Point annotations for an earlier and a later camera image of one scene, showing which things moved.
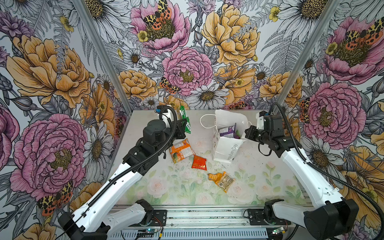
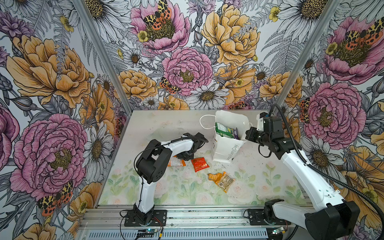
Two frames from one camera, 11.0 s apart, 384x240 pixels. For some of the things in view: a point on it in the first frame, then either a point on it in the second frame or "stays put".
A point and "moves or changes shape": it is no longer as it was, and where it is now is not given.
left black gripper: (181, 131) → (191, 157)
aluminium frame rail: (216, 216) stays put
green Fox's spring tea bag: (187, 127) → (224, 131)
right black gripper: (249, 135) stays put
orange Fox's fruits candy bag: (181, 150) moves or changes shape
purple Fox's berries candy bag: (228, 132) → (236, 135)
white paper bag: (225, 148) stays put
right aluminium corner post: (325, 22) stays put
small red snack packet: (199, 163) stays put
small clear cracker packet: (226, 182) stays put
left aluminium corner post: (91, 29) stays put
